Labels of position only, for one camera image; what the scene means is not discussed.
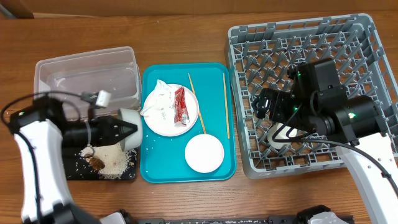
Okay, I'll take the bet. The right wooden chopstick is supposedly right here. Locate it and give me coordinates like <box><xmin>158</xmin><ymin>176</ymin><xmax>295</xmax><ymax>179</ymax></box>
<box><xmin>223</xmin><ymin>73</ymin><xmax>230</xmax><ymax>139</ymax></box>

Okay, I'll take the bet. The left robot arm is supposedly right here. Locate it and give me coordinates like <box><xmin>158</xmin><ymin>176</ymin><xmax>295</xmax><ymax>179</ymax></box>
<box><xmin>2</xmin><ymin>91</ymin><xmax>143</xmax><ymax>224</ymax></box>

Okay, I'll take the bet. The pink bowl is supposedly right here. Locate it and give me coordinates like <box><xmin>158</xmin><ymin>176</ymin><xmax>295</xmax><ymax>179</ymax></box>
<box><xmin>185</xmin><ymin>134</ymin><xmax>224</xmax><ymax>174</ymax></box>

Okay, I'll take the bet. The grey bowl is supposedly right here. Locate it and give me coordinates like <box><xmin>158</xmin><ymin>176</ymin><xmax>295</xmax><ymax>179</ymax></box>
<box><xmin>118</xmin><ymin>108</ymin><xmax>143</xmax><ymax>151</ymax></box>

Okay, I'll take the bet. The white napkin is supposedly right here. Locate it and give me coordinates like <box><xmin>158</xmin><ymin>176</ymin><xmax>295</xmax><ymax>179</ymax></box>
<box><xmin>141</xmin><ymin>80</ymin><xmax>175</xmax><ymax>122</ymax></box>

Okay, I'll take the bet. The large white round plate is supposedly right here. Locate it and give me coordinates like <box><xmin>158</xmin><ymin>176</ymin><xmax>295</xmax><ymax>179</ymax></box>
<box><xmin>143</xmin><ymin>87</ymin><xmax>198</xmax><ymax>137</ymax></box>

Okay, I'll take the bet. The red snack wrapper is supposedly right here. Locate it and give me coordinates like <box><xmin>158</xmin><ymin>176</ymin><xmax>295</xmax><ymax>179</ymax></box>
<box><xmin>174</xmin><ymin>86</ymin><xmax>190</xmax><ymax>126</ymax></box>

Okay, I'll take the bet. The clear plastic waste bin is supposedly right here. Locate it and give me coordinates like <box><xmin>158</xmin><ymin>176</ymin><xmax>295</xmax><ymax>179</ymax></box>
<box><xmin>34</xmin><ymin>46</ymin><xmax>142</xmax><ymax>116</ymax></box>

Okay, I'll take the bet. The white rice pile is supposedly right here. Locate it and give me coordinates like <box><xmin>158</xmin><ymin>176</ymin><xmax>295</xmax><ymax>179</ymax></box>
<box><xmin>78</xmin><ymin>143</ymin><xmax>137</xmax><ymax>180</ymax></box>

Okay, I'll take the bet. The teal plastic serving tray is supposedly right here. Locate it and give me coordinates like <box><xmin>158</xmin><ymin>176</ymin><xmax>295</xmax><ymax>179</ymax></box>
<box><xmin>139</xmin><ymin>62</ymin><xmax>236</xmax><ymax>184</ymax></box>

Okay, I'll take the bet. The left wooden chopstick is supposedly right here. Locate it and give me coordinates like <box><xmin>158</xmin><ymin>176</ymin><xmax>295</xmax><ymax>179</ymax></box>
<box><xmin>188</xmin><ymin>73</ymin><xmax>207</xmax><ymax>134</ymax></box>

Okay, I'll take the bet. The black plastic tray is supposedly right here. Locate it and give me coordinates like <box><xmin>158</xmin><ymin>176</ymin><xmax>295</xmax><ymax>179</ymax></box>
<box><xmin>62</xmin><ymin>146</ymin><xmax>139</xmax><ymax>182</ymax></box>

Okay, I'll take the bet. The white cup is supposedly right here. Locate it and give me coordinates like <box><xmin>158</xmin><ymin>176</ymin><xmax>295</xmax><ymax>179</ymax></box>
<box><xmin>267</xmin><ymin>123</ymin><xmax>298</xmax><ymax>149</ymax></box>

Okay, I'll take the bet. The grey plastic dish rack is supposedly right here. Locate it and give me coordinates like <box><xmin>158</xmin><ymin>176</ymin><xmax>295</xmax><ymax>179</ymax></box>
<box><xmin>227</xmin><ymin>14</ymin><xmax>397</xmax><ymax>179</ymax></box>

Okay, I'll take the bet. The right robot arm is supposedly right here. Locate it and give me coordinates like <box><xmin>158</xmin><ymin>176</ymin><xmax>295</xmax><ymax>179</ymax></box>
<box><xmin>251</xmin><ymin>58</ymin><xmax>397</xmax><ymax>223</ymax></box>

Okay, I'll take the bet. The wooden chopstick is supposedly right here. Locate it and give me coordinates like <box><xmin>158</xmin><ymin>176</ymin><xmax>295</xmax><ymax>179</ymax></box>
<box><xmin>223</xmin><ymin>73</ymin><xmax>230</xmax><ymax>139</ymax></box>
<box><xmin>188</xmin><ymin>73</ymin><xmax>207</xmax><ymax>134</ymax></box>

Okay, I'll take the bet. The brown food piece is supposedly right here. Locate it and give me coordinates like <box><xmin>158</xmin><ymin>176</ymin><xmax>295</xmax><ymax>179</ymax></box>
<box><xmin>89</xmin><ymin>157</ymin><xmax>105</xmax><ymax>171</ymax></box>

